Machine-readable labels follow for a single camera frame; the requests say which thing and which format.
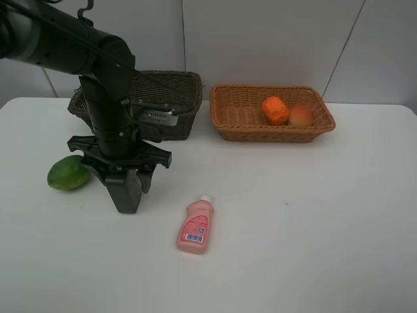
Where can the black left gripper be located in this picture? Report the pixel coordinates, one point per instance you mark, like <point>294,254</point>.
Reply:
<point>141,156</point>

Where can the green papaya fruit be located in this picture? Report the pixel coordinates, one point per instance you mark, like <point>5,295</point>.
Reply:
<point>68,174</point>

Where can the black pump bottle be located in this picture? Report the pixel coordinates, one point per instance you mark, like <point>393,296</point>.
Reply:
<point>125,190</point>

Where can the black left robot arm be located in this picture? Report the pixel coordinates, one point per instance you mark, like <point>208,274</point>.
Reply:
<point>36,33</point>

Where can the peach fruit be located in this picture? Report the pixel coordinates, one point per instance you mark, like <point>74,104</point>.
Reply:
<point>301,116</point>

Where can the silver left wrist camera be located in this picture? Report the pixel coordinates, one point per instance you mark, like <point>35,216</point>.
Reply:
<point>158,114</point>

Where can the dark brown wicker basket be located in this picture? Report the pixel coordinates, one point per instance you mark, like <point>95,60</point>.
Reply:
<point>169,98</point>

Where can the orange wicker basket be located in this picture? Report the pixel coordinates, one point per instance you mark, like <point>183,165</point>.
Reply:
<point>235,111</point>

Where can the orange tangerine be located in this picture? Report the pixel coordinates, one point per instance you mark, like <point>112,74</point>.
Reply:
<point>275,111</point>

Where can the pink lotion bottle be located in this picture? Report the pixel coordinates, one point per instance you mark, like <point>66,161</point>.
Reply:
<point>193,236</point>

